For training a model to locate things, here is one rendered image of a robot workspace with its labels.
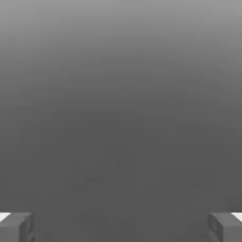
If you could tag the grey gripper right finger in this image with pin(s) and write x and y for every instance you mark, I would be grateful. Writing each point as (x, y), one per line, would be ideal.
(226, 227)

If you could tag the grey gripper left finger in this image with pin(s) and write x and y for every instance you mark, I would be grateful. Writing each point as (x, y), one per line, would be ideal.
(15, 227)

